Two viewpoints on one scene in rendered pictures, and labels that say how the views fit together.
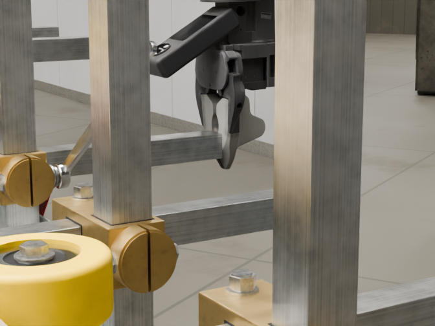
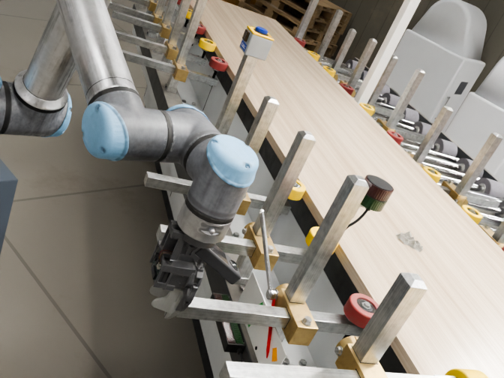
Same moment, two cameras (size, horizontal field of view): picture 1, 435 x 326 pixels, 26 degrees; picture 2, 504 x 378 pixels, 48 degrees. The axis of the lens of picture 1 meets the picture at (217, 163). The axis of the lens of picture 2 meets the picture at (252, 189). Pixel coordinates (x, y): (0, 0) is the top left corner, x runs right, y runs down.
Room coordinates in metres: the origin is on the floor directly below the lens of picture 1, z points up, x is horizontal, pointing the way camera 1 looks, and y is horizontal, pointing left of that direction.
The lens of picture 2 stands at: (1.96, 0.10, 1.55)
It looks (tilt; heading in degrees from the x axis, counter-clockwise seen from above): 25 degrees down; 184
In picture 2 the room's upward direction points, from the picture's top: 25 degrees clockwise
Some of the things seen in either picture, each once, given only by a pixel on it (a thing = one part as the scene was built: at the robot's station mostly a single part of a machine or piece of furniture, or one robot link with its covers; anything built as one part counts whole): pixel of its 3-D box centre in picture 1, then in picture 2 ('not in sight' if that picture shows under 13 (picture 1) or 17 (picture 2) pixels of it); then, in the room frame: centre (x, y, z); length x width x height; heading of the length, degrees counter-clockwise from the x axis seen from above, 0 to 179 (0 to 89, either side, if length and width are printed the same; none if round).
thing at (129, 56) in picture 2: not in sight; (169, 68); (-0.28, -0.60, 0.81); 0.43 x 0.03 x 0.04; 121
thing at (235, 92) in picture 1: (229, 95); not in sight; (1.09, -0.01, 0.91); 0.05 x 0.02 x 0.09; 31
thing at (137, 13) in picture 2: not in sight; (148, 18); (-0.92, -0.99, 0.80); 0.43 x 0.03 x 0.04; 121
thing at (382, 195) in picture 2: not in sight; (376, 187); (0.91, 0.25, 1.17); 0.06 x 0.06 x 0.02
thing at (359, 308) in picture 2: not in sight; (355, 322); (0.89, 0.36, 0.85); 0.08 x 0.08 x 0.11
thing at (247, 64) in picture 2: not in sight; (225, 118); (0.29, -0.19, 0.92); 0.05 x 0.04 x 0.45; 31
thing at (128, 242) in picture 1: (111, 240); (259, 245); (0.74, 0.09, 0.83); 0.13 x 0.06 x 0.05; 31
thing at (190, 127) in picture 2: not in sight; (187, 139); (1.05, -0.11, 1.14); 0.12 x 0.12 x 0.09; 50
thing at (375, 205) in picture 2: not in sight; (370, 198); (0.91, 0.25, 1.14); 0.06 x 0.06 x 0.02
